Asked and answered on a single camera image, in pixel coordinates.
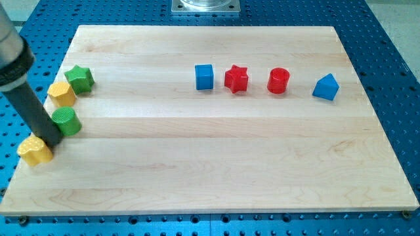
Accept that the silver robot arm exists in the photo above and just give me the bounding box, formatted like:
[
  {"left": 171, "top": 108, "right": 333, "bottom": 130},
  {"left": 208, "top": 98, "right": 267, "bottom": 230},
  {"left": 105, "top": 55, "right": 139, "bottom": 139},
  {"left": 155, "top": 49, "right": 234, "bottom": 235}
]
[{"left": 1, "top": 6, "right": 35, "bottom": 92}]

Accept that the yellow heart block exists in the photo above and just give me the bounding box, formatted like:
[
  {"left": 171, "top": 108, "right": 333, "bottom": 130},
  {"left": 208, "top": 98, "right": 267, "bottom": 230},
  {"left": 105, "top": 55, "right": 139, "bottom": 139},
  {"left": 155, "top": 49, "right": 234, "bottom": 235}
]
[{"left": 17, "top": 136, "right": 53, "bottom": 167}]

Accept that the blue cube block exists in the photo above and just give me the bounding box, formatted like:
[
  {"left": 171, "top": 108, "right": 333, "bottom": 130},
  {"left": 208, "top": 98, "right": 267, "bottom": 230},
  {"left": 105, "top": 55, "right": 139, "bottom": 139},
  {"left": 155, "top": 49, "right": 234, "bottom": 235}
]
[{"left": 195, "top": 64, "right": 214, "bottom": 90}]

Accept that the red star block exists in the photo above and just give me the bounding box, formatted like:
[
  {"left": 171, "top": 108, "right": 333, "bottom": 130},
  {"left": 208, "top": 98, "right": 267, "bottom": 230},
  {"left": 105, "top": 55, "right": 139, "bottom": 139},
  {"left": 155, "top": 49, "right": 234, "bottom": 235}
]
[{"left": 224, "top": 64, "right": 249, "bottom": 94}]

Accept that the wooden board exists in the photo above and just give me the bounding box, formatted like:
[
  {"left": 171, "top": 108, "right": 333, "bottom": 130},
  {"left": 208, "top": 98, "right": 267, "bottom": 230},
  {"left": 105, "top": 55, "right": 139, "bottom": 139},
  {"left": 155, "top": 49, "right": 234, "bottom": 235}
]
[{"left": 1, "top": 25, "right": 419, "bottom": 216}]

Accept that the red cylinder block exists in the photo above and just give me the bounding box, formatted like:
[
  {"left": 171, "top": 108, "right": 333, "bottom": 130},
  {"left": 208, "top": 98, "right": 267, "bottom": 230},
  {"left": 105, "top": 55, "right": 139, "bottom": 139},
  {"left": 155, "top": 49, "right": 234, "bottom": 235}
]
[{"left": 267, "top": 68, "right": 290, "bottom": 94}]

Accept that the blue triangle block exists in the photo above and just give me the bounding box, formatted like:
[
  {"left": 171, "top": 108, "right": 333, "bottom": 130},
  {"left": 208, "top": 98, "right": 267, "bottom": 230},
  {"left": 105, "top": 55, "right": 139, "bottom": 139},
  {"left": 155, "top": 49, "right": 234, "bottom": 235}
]
[{"left": 312, "top": 73, "right": 340, "bottom": 101}]

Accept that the green star block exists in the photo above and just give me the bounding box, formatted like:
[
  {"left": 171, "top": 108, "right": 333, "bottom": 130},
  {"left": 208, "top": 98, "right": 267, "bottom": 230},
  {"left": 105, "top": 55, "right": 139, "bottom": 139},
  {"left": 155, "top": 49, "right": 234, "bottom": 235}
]
[{"left": 64, "top": 65, "right": 95, "bottom": 94}]

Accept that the green cylinder block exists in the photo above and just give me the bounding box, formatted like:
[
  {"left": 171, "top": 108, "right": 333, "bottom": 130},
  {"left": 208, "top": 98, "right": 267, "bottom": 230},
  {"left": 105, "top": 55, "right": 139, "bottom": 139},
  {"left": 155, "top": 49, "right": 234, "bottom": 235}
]
[{"left": 52, "top": 106, "right": 82, "bottom": 136}]

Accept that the yellow hexagon block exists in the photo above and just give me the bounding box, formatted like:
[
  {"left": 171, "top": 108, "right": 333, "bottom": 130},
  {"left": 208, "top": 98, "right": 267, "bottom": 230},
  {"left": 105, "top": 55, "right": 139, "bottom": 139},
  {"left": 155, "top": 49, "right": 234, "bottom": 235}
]
[{"left": 47, "top": 81, "right": 76, "bottom": 108}]

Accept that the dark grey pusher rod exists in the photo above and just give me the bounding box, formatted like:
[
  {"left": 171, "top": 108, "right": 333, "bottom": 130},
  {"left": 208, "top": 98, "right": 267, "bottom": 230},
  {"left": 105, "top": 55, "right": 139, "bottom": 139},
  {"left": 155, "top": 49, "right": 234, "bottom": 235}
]
[{"left": 1, "top": 82, "right": 63, "bottom": 148}]

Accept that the left board clamp screw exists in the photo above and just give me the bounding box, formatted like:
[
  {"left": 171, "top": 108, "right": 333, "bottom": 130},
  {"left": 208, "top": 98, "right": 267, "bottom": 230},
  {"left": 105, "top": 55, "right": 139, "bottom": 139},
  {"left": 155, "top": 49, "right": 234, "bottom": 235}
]
[{"left": 18, "top": 216, "right": 28, "bottom": 226}]

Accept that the board clamp screw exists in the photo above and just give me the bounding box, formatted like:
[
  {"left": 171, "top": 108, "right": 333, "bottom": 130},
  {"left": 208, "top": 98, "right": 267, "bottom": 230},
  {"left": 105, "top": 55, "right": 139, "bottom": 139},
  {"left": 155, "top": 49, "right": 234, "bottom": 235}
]
[
  {"left": 18, "top": 216, "right": 28, "bottom": 226},
  {"left": 401, "top": 210, "right": 411, "bottom": 219}
]

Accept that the right board clamp screw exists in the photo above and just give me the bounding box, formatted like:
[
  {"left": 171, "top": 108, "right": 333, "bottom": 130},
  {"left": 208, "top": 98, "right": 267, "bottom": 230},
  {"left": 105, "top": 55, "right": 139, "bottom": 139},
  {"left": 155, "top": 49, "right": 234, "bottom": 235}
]
[{"left": 401, "top": 210, "right": 411, "bottom": 219}]

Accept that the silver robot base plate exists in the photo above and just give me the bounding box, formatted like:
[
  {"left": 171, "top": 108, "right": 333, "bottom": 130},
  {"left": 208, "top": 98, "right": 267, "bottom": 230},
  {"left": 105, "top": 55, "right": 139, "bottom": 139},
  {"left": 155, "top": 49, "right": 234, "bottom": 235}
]
[{"left": 171, "top": 0, "right": 241, "bottom": 13}]

